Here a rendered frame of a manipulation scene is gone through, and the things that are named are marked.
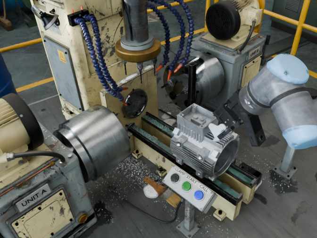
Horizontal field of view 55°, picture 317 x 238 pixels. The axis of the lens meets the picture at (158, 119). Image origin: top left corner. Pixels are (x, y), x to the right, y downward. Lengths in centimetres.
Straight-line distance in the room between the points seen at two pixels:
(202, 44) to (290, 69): 90
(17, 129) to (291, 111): 72
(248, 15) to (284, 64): 88
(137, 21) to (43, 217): 73
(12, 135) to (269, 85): 69
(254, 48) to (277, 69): 88
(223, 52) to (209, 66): 12
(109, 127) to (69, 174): 22
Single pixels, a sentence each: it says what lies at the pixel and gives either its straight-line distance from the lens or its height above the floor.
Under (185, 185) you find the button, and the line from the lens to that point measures 100.
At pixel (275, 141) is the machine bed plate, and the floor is 80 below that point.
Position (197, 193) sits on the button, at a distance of 98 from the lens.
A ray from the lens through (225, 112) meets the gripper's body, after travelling 90.
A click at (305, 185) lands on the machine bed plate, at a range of 145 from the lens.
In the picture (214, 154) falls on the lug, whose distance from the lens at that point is 108.
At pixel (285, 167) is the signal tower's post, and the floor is 83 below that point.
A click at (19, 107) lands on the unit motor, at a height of 135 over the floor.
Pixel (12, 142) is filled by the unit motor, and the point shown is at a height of 128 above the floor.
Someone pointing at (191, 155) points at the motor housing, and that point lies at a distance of 114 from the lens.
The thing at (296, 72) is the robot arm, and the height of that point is 149.
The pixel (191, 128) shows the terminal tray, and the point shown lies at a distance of 112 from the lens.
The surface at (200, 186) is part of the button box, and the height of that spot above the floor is 108.
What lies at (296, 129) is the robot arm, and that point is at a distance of 72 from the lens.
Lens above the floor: 185
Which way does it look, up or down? 39 degrees down
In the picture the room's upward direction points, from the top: 3 degrees counter-clockwise
